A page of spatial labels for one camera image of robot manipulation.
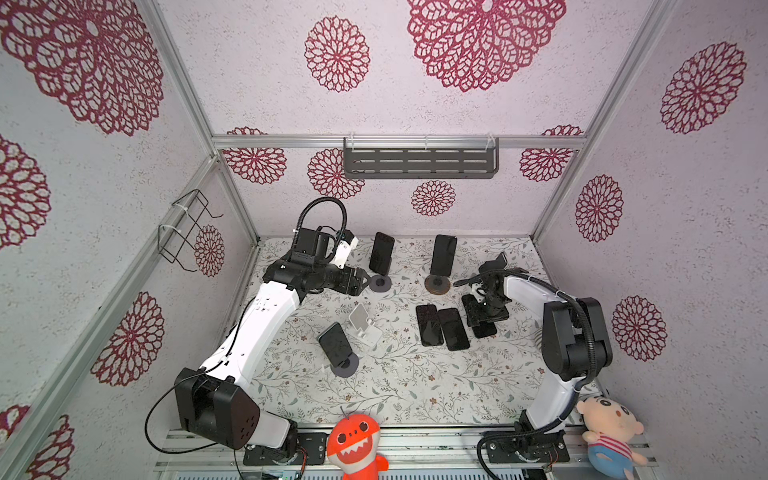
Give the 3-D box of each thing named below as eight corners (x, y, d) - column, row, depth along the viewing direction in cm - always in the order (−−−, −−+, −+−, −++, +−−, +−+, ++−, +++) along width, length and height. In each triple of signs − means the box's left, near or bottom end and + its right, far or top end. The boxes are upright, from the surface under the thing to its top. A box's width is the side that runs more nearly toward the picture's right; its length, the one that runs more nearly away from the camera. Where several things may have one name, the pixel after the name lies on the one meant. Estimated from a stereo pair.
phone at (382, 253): (370, 280, 110) (368, 246, 96) (378, 265, 115) (377, 230, 101) (387, 285, 108) (388, 252, 95) (394, 270, 113) (396, 236, 99)
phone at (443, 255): (429, 284, 108) (436, 250, 94) (429, 268, 113) (436, 234, 99) (447, 286, 107) (457, 252, 93) (447, 270, 112) (456, 236, 98)
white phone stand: (367, 351, 92) (365, 338, 86) (346, 326, 98) (344, 312, 91) (382, 340, 95) (382, 326, 88) (361, 316, 100) (360, 302, 93)
